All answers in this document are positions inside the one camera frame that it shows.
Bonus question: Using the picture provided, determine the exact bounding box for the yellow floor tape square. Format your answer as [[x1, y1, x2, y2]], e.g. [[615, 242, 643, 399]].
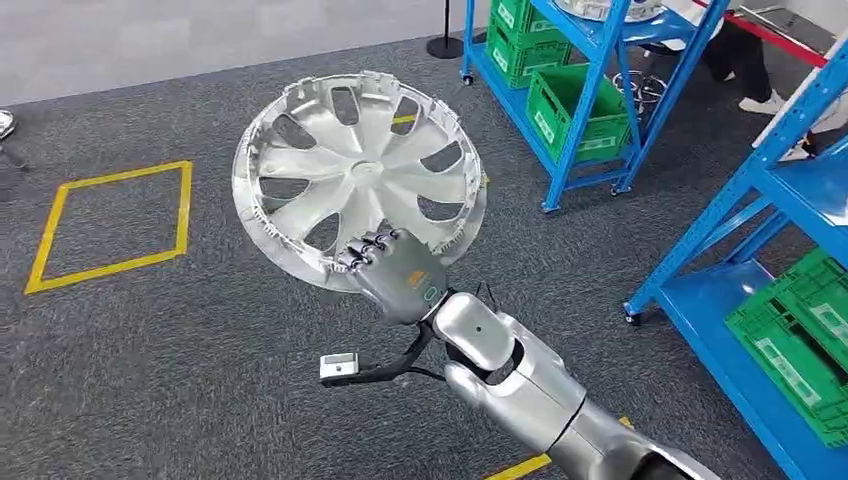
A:
[[24, 160, 194, 296]]

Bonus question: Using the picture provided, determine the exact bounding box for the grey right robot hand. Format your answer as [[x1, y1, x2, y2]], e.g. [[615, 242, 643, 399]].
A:
[[336, 228, 453, 326]]

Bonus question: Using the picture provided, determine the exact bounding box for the grey metal chair base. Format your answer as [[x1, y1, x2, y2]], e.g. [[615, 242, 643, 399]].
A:
[[0, 109, 31, 174]]

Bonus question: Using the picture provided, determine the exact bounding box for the red barrier belt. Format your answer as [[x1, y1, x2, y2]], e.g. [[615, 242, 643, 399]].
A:
[[692, 0, 829, 70]]

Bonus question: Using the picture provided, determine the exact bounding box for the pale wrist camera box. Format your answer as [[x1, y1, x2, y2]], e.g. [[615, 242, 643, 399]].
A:
[[319, 352, 360, 383]]

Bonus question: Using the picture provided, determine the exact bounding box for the blue steel shelf rack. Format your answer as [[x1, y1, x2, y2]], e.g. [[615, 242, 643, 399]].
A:
[[461, 0, 733, 215], [622, 39, 848, 480]]

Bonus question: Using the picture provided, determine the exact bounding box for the yellow floor tape strip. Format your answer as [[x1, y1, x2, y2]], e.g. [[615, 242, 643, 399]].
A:
[[483, 415, 634, 480]]

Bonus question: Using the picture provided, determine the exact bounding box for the person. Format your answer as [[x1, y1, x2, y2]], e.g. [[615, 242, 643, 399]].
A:
[[700, 19, 790, 116]]

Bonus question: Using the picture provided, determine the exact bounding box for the metal wire ring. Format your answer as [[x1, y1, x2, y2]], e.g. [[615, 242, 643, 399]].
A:
[[612, 69, 669, 119]]

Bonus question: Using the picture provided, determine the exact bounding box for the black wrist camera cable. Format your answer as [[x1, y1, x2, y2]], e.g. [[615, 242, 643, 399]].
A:
[[322, 321, 452, 389]]

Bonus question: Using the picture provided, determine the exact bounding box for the black stanchion post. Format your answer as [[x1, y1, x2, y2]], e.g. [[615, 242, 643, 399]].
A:
[[425, 0, 465, 60]]

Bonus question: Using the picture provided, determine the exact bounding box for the silver wheel hubcap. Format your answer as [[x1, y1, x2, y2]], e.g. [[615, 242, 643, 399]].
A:
[[555, 0, 666, 23], [231, 70, 489, 295]]

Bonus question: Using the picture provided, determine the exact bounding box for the green plastic crate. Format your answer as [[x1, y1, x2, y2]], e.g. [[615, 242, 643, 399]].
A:
[[485, 0, 574, 91], [526, 64, 634, 165], [723, 248, 848, 448]]

